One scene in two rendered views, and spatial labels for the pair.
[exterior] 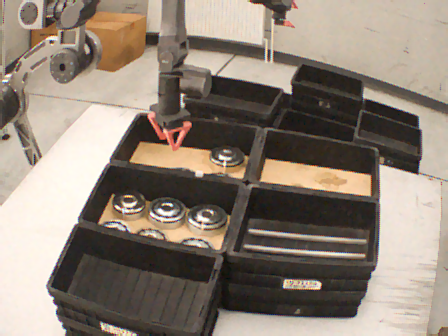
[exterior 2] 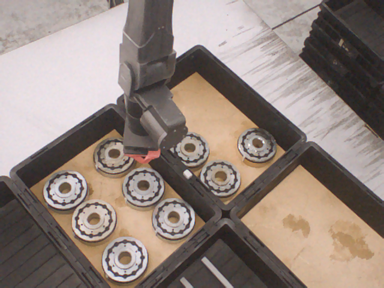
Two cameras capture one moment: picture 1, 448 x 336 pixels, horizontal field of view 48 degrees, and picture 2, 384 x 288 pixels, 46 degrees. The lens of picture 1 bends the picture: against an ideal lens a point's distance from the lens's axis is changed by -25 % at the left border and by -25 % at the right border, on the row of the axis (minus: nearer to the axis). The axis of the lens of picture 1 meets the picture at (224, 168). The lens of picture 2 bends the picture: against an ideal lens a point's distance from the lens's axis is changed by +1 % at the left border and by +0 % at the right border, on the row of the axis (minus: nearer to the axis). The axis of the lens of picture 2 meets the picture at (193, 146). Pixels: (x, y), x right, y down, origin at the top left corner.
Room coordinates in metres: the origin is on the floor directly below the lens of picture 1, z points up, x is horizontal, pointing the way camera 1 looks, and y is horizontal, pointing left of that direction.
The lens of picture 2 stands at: (1.03, -0.16, 1.87)
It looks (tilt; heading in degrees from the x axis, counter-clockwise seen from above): 61 degrees down; 29
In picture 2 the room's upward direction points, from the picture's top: 9 degrees clockwise
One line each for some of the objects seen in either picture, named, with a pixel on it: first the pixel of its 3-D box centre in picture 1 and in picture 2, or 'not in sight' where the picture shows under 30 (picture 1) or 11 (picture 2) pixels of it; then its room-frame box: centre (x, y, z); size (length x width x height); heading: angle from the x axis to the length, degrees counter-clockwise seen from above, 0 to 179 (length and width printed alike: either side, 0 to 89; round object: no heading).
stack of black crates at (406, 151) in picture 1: (385, 171); not in sight; (2.36, -0.80, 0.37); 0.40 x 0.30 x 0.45; 73
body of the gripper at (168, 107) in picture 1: (169, 102); (143, 117); (1.36, 0.14, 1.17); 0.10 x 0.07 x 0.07; 35
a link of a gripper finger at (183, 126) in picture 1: (172, 131); (143, 145); (1.35, 0.13, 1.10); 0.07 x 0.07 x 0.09; 35
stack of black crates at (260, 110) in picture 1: (232, 134); (357, 56); (2.60, -0.03, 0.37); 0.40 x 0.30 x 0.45; 73
